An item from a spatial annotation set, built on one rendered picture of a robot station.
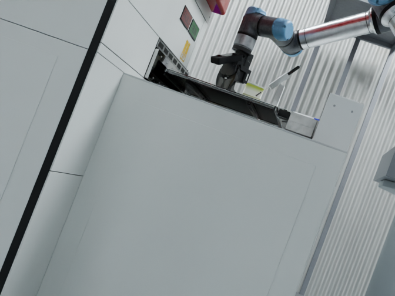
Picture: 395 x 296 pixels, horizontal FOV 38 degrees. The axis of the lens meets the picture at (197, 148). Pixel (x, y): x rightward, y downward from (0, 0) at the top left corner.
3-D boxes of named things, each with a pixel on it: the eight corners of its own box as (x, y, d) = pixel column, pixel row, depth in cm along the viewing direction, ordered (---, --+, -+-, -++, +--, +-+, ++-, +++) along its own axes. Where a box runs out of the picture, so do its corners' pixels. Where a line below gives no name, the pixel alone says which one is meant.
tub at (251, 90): (240, 97, 218) (247, 80, 218) (239, 99, 225) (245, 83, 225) (259, 104, 218) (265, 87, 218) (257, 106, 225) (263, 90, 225)
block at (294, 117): (288, 120, 169) (291, 110, 169) (288, 121, 172) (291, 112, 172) (314, 128, 167) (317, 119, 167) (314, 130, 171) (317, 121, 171)
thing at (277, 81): (261, 101, 210) (274, 67, 210) (262, 103, 213) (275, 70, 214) (277, 107, 208) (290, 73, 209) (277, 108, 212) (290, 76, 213)
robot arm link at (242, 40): (247, 34, 201) (231, 32, 207) (243, 46, 201) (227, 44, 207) (260, 43, 206) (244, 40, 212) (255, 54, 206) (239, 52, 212)
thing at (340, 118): (311, 141, 149) (330, 91, 149) (309, 160, 203) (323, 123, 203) (345, 154, 147) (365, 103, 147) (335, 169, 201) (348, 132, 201)
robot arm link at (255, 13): (263, 6, 201) (243, 3, 206) (252, 35, 200) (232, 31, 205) (272, 16, 207) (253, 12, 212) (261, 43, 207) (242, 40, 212)
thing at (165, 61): (143, 76, 171) (154, 47, 171) (175, 103, 214) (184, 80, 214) (148, 78, 170) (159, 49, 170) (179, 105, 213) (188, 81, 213)
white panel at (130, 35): (88, 49, 135) (149, -106, 137) (168, 108, 215) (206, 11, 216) (99, 53, 135) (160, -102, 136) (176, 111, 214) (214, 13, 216)
